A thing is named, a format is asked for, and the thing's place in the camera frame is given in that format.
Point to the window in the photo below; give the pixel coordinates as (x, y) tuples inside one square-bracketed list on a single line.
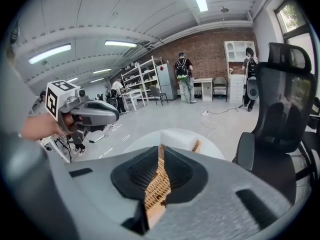
[(297, 31)]

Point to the gray refrigerator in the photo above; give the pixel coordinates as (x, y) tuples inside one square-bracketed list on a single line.
[(166, 81)]

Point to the dark gray chair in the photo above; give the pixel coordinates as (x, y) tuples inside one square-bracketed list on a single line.
[(158, 92)]

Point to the person's left hand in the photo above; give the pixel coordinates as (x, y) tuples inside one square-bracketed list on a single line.
[(68, 121)]

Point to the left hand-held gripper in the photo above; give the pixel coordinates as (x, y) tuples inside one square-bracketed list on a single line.
[(53, 96)]

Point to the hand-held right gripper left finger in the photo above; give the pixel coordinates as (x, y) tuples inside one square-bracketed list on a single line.
[(100, 191)]

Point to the black backpack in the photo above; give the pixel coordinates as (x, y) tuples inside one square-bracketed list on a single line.
[(181, 70)]

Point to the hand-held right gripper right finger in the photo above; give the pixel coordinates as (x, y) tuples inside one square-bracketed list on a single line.
[(215, 199)]

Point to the person's left forearm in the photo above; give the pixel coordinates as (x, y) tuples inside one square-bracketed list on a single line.
[(40, 127)]

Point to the white foam sheet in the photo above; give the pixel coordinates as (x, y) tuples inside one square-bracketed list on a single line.
[(178, 139)]

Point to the white shelf rack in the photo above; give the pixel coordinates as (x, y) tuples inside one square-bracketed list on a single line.
[(140, 76)]

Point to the white power strip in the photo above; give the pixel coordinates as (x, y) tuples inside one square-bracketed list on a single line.
[(205, 113)]

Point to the tall white cabinet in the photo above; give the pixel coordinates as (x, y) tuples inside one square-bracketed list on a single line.
[(236, 89)]

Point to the white table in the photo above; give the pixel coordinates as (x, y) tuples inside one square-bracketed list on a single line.
[(132, 94)]

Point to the black mesh office chair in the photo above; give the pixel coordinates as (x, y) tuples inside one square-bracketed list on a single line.
[(277, 114)]

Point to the small white desk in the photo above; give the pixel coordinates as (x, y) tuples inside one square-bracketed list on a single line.
[(206, 86)]

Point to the woven bamboo box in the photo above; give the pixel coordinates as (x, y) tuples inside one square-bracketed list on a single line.
[(158, 184)]

